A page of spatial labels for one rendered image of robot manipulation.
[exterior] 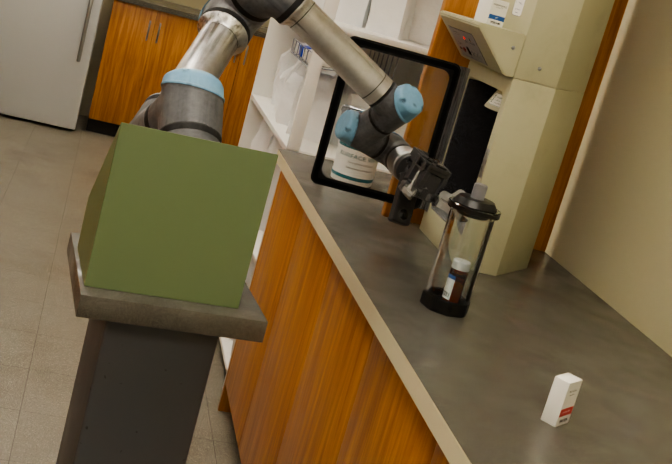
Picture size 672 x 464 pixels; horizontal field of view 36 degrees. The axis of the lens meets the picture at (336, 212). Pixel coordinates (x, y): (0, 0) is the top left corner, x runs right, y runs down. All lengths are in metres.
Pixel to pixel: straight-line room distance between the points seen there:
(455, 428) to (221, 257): 0.49
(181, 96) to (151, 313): 0.40
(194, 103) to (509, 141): 0.87
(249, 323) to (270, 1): 0.74
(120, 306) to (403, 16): 2.14
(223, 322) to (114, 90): 5.65
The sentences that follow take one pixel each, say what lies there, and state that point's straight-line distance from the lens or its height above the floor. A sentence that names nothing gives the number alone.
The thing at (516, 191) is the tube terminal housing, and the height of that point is 1.15.
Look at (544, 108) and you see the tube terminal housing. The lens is 2.46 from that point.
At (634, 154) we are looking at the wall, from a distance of 2.73.
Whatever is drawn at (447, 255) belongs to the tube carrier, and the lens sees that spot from 2.07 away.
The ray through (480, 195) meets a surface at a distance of 2.07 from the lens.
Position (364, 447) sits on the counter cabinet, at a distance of 2.04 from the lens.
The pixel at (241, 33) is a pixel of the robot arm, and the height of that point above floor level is 1.36.
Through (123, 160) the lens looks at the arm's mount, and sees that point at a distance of 1.69.
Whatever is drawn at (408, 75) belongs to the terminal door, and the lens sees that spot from 2.69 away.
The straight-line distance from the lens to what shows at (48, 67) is 7.21.
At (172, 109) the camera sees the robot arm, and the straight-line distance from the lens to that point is 1.86.
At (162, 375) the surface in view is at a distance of 1.85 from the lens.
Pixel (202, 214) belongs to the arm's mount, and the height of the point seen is 1.10.
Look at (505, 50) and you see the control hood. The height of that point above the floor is 1.46.
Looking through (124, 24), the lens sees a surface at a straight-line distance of 7.29.
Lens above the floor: 1.54
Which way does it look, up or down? 13 degrees down
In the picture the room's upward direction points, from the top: 16 degrees clockwise
